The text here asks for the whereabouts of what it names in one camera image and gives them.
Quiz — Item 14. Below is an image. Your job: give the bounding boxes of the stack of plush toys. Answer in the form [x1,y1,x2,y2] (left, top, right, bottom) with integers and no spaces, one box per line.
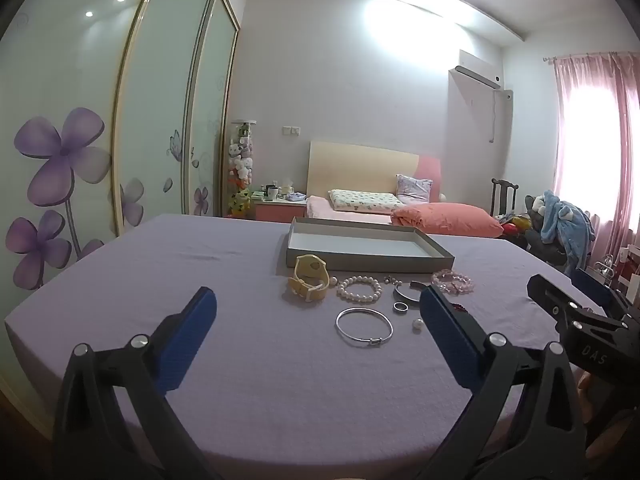
[227,119,257,220]

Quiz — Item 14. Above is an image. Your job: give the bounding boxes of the grey cardboard box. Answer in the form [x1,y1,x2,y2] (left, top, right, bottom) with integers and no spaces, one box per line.
[285,216,456,274]

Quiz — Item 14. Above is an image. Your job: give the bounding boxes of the dark wooden chair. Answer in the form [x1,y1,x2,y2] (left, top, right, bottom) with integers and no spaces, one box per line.
[490,178,521,218]

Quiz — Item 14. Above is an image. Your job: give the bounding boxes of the lilac printed pillow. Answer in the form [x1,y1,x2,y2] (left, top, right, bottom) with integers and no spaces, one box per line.
[396,175,433,203]

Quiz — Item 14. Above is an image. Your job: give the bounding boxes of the yellow wrist watch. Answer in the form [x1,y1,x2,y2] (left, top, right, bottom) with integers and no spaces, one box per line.
[286,254,337,304]

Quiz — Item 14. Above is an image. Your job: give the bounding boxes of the pink bed with headboard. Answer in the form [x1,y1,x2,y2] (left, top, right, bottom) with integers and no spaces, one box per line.
[305,141,506,237]

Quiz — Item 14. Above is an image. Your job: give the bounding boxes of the air conditioner pipe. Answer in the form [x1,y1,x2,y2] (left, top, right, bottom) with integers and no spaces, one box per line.
[487,89,499,144]

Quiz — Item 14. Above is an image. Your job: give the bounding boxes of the red and yellow toys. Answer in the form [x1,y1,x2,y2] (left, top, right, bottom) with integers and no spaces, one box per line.
[500,214,532,241]

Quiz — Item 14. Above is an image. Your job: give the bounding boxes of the folded pink quilt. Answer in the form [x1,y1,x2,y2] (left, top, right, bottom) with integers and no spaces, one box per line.
[391,202,505,238]

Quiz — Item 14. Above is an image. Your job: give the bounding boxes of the pink nightstand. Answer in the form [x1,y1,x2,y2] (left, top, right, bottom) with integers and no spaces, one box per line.
[252,195,308,222]

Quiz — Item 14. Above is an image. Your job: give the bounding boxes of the white pearl bracelet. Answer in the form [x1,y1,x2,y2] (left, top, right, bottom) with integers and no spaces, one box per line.
[336,275,383,305]

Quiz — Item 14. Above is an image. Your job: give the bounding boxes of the patterned white pillow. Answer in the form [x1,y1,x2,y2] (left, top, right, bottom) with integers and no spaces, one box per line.
[328,189,402,212]

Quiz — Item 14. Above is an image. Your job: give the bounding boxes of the floral sliding door wardrobe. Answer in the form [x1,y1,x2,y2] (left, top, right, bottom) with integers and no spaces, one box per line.
[0,0,241,401]

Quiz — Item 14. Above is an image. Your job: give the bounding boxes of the blue plush garment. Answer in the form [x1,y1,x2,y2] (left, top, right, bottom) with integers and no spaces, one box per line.
[540,190,597,272]

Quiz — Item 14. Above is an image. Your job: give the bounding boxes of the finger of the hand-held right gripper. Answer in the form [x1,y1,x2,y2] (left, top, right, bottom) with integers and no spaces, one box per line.
[527,273,610,331]
[572,267,640,320]

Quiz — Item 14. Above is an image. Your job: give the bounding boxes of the pink bead charm bracelet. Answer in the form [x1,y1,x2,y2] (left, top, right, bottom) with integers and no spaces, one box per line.
[431,269,475,295]

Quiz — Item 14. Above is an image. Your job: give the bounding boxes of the thin silver bangle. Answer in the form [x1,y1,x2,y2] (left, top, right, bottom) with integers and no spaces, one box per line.
[335,307,394,347]

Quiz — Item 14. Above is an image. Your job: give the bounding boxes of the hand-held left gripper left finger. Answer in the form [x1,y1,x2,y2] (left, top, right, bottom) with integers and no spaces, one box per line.
[52,286,221,480]

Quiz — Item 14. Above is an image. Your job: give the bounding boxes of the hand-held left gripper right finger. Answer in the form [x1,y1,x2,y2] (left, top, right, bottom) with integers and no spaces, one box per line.
[419,285,587,480]

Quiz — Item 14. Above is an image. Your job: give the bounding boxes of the pink curtain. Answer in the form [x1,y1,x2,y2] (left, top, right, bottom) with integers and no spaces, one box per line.
[552,52,640,281]

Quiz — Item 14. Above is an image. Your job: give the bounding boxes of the white air conditioner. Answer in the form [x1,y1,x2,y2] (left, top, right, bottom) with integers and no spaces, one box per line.
[448,65,502,90]

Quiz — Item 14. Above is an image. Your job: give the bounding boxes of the silver cuff bracelet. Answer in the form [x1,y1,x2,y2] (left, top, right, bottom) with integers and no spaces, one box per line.
[393,280,432,306]

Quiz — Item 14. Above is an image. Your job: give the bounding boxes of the lilac tablecloth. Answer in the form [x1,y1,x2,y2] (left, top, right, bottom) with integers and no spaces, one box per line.
[2,212,640,480]

